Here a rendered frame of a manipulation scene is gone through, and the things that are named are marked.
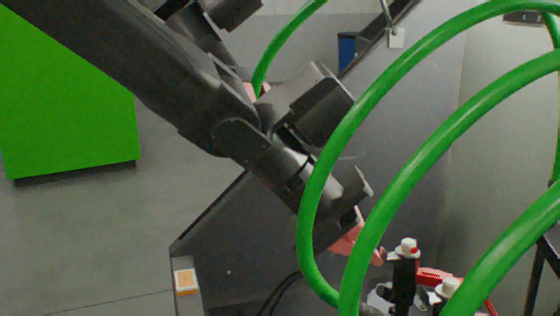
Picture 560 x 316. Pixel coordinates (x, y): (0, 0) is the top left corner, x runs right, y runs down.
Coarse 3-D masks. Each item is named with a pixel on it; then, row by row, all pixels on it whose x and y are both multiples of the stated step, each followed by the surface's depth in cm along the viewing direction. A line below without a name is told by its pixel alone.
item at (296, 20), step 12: (312, 0) 52; (324, 0) 51; (300, 12) 52; (312, 12) 52; (540, 12) 50; (288, 24) 53; (300, 24) 53; (552, 24) 50; (276, 36) 53; (288, 36) 53; (552, 36) 51; (276, 48) 54; (264, 60) 54; (264, 72) 55; (252, 84) 55; (552, 168) 56; (552, 180) 56
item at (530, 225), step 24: (552, 192) 23; (528, 216) 23; (552, 216) 23; (504, 240) 23; (528, 240) 23; (480, 264) 23; (504, 264) 23; (456, 288) 24; (480, 288) 23; (456, 312) 23
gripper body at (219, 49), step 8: (200, 40) 57; (208, 40) 57; (200, 48) 57; (208, 48) 57; (216, 48) 57; (224, 48) 58; (216, 56) 57; (224, 56) 57; (232, 56) 58; (224, 64) 57; (232, 64) 57
